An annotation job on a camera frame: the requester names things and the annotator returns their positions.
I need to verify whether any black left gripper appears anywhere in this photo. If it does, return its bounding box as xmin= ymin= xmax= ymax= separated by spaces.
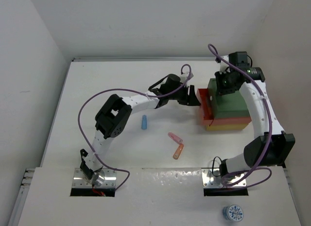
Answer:
xmin=168 ymin=84 xmax=200 ymax=106

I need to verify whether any red drawer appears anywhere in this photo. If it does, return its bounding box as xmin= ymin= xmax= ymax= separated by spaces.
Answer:
xmin=196 ymin=88 xmax=214 ymax=126

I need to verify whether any pink highlighter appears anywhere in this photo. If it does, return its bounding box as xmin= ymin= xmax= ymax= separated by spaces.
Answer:
xmin=168 ymin=132 xmax=183 ymax=144

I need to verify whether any orange highlighter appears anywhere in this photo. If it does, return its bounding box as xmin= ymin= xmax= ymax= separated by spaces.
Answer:
xmin=173 ymin=144 xmax=184 ymax=160

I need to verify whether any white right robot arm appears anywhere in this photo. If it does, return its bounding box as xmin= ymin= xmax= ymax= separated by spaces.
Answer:
xmin=215 ymin=52 xmax=295 ymax=180

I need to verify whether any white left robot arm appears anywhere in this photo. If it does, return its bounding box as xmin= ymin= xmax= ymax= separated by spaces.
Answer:
xmin=80 ymin=72 xmax=200 ymax=180

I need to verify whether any stacked drawer cabinet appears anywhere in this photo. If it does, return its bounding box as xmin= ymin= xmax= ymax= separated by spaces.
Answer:
xmin=206 ymin=78 xmax=251 ymax=131

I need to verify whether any blue patterned tape roll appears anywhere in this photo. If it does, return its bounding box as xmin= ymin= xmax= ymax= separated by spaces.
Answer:
xmin=223 ymin=205 xmax=244 ymax=222

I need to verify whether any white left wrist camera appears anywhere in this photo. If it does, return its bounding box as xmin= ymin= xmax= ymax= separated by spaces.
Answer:
xmin=180 ymin=72 xmax=193 ymax=82

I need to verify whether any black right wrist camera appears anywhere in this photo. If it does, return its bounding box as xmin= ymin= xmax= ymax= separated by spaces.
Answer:
xmin=228 ymin=52 xmax=250 ymax=67

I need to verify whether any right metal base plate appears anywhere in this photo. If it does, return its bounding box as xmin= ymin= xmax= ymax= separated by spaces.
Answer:
xmin=201 ymin=168 xmax=247 ymax=189

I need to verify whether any metal base plate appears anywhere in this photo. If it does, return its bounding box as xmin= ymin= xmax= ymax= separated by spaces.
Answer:
xmin=201 ymin=168 xmax=247 ymax=189
xmin=72 ymin=169 xmax=117 ymax=189

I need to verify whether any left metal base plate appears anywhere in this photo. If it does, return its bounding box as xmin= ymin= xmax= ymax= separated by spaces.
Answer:
xmin=72 ymin=169 xmax=117 ymax=189

